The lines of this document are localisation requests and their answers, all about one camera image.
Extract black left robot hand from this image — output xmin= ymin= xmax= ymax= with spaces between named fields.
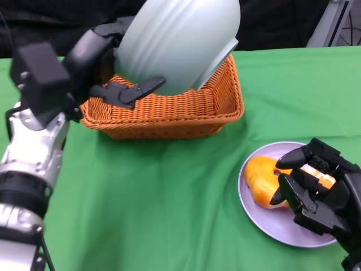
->
xmin=10 ymin=16 xmax=166 ymax=131

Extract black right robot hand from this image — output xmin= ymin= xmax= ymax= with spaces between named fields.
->
xmin=269 ymin=137 xmax=361 ymax=271

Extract striped croissant bread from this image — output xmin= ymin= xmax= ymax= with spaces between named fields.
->
xmin=300 ymin=165 xmax=337 ymax=190

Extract ring-shaped golden bread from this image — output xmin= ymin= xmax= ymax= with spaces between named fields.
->
xmin=244 ymin=156 xmax=294 ymax=211

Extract grey round bowl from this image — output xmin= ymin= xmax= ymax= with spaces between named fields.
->
xmin=114 ymin=0 xmax=241 ymax=96

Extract lavender round plate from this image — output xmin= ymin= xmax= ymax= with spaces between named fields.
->
xmin=238 ymin=142 xmax=339 ymax=248

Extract orange wicker basket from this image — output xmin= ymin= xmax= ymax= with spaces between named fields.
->
xmin=80 ymin=54 xmax=245 ymax=140

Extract green tablecloth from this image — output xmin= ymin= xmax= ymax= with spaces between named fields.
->
xmin=0 ymin=46 xmax=361 ymax=271

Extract black backdrop cloth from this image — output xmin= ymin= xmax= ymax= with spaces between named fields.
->
xmin=0 ymin=0 xmax=331 ymax=59

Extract aluminium frame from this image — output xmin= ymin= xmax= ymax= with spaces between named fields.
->
xmin=306 ymin=0 xmax=361 ymax=48

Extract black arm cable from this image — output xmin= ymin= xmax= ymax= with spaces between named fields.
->
xmin=35 ymin=225 xmax=56 ymax=271

